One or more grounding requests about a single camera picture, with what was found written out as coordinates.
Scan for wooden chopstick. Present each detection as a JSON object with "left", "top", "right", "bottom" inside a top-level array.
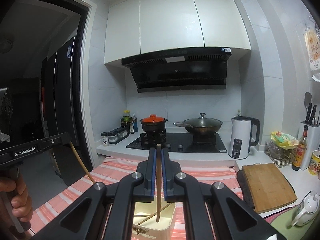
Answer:
[
  {"left": 69, "top": 141, "right": 96, "bottom": 184},
  {"left": 134, "top": 213, "right": 156, "bottom": 218},
  {"left": 137, "top": 203, "right": 171, "bottom": 225},
  {"left": 156, "top": 144, "right": 162, "bottom": 223}
]

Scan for person's left hand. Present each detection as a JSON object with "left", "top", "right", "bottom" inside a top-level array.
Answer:
[{"left": 1, "top": 175, "right": 33, "bottom": 231}]

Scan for cream utensil holder box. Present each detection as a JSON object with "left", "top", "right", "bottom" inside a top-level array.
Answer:
[{"left": 131, "top": 198, "right": 176, "bottom": 239}]

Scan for pink striped tablecloth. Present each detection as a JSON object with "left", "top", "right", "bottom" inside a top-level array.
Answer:
[{"left": 30, "top": 157, "right": 243, "bottom": 239}]

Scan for spice jar rack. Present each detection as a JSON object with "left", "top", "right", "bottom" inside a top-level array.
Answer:
[{"left": 107, "top": 127, "right": 129, "bottom": 145}]

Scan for black pot orange lid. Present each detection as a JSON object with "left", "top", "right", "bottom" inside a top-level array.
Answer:
[{"left": 140, "top": 114, "right": 168, "bottom": 133}]

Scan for white spice jar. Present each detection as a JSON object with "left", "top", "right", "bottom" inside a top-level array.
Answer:
[{"left": 101, "top": 132, "right": 109, "bottom": 147}]

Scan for black gas cooktop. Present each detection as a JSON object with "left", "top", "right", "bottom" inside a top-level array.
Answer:
[{"left": 126, "top": 132, "right": 227, "bottom": 153}]

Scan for condiment bottles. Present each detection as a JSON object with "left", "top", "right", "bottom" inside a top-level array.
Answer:
[{"left": 121, "top": 110, "right": 138, "bottom": 134}]

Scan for black refrigerator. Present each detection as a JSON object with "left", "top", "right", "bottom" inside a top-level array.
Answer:
[{"left": 41, "top": 36, "right": 83, "bottom": 186}]

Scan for wok with glass lid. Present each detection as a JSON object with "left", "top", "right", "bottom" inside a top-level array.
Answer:
[{"left": 173, "top": 113, "right": 223, "bottom": 136}]

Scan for white electric kettle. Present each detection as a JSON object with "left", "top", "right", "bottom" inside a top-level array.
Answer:
[{"left": 228, "top": 116, "right": 260, "bottom": 160}]

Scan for wooden cutting board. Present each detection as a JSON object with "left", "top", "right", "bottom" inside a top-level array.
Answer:
[{"left": 242, "top": 163, "right": 297, "bottom": 213}]

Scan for green cutting mat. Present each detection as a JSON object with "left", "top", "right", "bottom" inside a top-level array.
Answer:
[{"left": 268, "top": 208, "right": 320, "bottom": 240}]

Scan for black range hood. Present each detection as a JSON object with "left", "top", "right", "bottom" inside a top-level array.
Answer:
[{"left": 121, "top": 47, "right": 232, "bottom": 93}]

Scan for sauce bottle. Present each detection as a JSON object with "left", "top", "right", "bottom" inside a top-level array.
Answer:
[{"left": 292, "top": 125, "right": 308, "bottom": 171}]

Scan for white teapot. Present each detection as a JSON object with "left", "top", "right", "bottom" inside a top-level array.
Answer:
[{"left": 291, "top": 191, "right": 319, "bottom": 226}]

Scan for yellow printed mug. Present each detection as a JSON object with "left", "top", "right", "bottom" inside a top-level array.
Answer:
[{"left": 308, "top": 150, "right": 320, "bottom": 176}]

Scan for white knife block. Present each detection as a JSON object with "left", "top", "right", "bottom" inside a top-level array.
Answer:
[{"left": 298, "top": 91, "right": 320, "bottom": 170}]

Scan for white upper cabinets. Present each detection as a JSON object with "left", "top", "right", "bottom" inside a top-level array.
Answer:
[{"left": 104, "top": 0, "right": 251, "bottom": 63}]

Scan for wire basket with snacks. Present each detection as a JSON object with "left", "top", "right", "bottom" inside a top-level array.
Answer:
[{"left": 264, "top": 131, "right": 298, "bottom": 168}]

